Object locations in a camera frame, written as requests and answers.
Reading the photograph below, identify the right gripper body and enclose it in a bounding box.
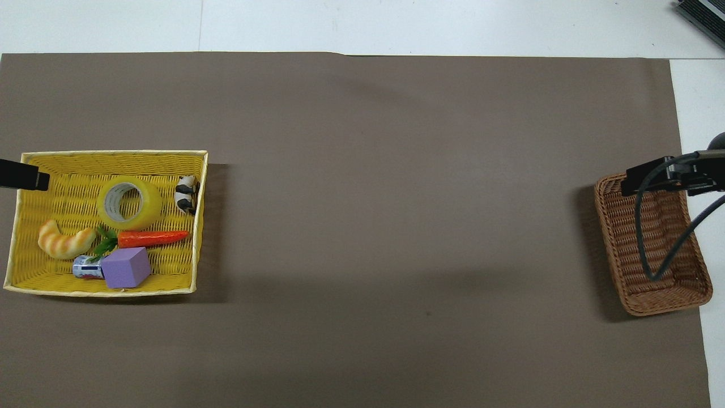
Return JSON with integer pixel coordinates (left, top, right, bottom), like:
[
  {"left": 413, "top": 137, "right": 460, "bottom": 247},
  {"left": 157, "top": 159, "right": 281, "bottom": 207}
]
[{"left": 703, "top": 131, "right": 725, "bottom": 197}]

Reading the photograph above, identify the brown wicker basket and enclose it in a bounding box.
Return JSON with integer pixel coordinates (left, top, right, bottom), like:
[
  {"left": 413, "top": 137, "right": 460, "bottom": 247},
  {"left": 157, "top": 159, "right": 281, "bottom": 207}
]
[{"left": 594, "top": 172, "right": 714, "bottom": 317}]

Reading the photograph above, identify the yellow tape roll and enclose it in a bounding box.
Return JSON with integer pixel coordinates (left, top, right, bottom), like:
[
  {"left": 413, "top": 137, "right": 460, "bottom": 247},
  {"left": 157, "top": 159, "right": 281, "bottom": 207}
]
[{"left": 96, "top": 176, "right": 163, "bottom": 231}]

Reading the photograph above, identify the yellow woven basket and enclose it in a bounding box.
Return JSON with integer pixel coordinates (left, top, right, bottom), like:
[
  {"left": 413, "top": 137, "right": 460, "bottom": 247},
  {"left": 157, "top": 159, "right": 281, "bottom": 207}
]
[{"left": 3, "top": 150, "right": 209, "bottom": 298}]

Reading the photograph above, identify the black stand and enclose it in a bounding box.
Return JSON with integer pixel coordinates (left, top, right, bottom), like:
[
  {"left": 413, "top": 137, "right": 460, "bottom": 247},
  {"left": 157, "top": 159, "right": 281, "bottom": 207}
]
[{"left": 676, "top": 0, "right": 725, "bottom": 33}]

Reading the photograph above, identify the black and white cow figurine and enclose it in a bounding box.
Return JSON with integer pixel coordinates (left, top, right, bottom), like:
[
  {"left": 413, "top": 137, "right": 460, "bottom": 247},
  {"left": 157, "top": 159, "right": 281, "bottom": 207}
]
[{"left": 174, "top": 175, "right": 201, "bottom": 215}]

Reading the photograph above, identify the orange toy carrot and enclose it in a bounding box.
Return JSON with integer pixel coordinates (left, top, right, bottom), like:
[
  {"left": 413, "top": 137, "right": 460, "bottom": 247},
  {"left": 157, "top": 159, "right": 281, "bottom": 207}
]
[{"left": 85, "top": 225, "right": 190, "bottom": 264}]

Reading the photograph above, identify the purple foam cube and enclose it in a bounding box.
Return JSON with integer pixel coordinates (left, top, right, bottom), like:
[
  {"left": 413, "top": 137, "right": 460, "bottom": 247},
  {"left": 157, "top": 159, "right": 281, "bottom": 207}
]
[{"left": 100, "top": 246, "right": 153, "bottom": 290}]

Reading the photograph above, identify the small silver blue can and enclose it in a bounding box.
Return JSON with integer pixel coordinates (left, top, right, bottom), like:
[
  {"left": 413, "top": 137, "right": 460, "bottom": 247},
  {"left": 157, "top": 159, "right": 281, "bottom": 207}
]
[{"left": 72, "top": 255, "right": 106, "bottom": 281}]

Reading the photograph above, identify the toy croissant bread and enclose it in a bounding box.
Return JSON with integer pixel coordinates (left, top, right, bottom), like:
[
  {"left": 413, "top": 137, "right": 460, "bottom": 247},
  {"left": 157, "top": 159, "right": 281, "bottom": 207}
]
[{"left": 37, "top": 219, "right": 97, "bottom": 261}]

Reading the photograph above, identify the black cable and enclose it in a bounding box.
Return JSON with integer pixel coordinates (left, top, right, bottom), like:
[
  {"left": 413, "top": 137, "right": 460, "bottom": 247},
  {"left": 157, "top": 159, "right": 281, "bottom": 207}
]
[{"left": 634, "top": 150, "right": 725, "bottom": 282}]

